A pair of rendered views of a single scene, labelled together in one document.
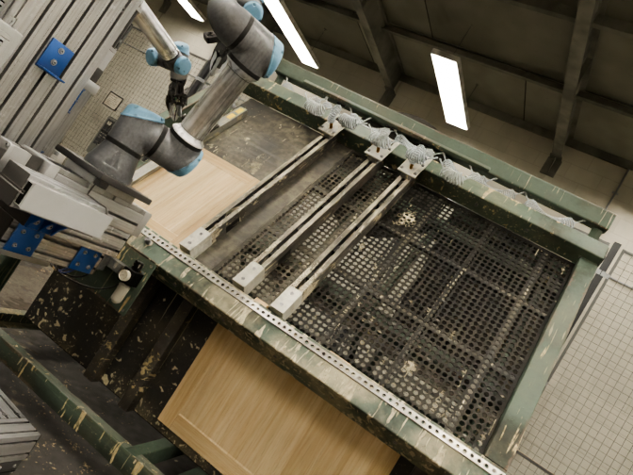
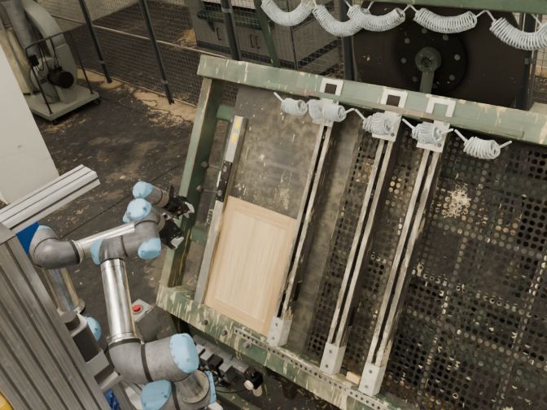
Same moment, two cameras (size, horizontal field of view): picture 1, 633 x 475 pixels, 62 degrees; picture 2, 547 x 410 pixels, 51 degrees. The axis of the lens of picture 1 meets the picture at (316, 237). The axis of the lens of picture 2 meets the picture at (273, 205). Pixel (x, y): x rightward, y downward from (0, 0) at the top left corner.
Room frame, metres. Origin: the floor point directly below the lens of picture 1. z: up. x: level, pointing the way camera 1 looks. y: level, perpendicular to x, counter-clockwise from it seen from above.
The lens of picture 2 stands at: (0.65, -0.39, 2.92)
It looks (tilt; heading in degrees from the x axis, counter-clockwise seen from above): 36 degrees down; 25
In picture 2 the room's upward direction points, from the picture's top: 11 degrees counter-clockwise
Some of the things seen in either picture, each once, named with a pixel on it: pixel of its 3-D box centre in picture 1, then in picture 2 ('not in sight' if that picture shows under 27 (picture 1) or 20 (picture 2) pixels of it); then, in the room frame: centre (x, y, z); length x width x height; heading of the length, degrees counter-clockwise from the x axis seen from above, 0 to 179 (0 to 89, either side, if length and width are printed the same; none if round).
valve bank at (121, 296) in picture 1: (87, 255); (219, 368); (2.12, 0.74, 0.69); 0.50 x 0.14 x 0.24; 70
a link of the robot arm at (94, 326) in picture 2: not in sight; (87, 336); (1.81, 1.10, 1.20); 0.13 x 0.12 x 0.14; 57
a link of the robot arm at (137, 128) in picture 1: (138, 128); (160, 400); (1.60, 0.64, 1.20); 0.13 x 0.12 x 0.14; 121
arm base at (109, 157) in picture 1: (116, 158); not in sight; (1.60, 0.65, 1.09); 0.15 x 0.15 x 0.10
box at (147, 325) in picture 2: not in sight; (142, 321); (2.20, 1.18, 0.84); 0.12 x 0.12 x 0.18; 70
